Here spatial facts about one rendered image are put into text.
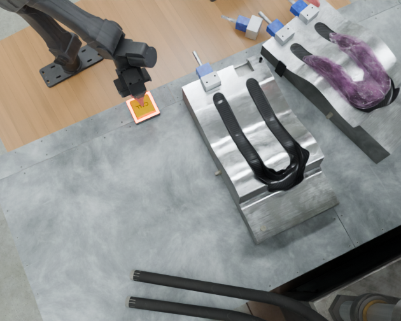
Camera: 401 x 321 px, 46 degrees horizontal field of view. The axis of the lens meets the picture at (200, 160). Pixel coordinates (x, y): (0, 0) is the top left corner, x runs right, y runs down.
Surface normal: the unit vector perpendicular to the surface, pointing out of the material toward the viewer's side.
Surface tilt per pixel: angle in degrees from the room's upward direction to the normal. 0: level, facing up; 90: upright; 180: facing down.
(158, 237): 0
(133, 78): 32
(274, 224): 0
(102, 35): 40
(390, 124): 0
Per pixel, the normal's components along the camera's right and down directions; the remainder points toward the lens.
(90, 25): 0.61, 0.00
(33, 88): 0.00, -0.26
